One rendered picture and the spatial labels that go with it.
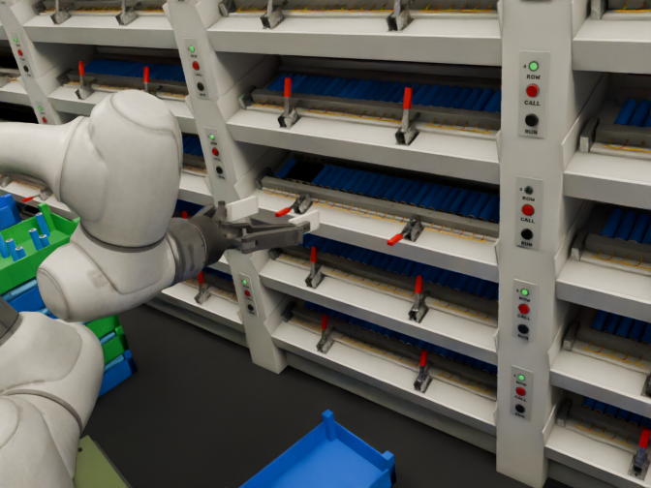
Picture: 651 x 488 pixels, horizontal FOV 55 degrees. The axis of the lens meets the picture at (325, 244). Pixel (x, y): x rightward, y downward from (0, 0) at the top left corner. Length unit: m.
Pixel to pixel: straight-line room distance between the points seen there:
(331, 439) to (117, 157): 0.96
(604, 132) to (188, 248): 0.62
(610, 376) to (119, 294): 0.80
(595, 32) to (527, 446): 0.78
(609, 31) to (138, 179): 0.61
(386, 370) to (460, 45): 0.76
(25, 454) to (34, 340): 0.21
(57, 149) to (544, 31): 0.63
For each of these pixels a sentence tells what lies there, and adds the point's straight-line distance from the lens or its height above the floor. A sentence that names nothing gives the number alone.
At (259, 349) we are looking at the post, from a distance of 1.68.
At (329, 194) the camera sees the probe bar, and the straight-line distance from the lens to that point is 1.29.
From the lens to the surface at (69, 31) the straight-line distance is 1.70.
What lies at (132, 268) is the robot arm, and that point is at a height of 0.73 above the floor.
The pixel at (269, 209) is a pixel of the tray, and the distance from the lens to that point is 1.36.
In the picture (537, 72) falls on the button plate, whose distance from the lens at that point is 0.94.
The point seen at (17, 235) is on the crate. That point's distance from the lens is 1.77.
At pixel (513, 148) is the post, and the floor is 0.72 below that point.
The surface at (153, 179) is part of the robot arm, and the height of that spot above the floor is 0.84.
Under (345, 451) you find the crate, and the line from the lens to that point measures 1.47.
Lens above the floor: 1.09
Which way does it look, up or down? 30 degrees down
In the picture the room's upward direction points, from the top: 8 degrees counter-clockwise
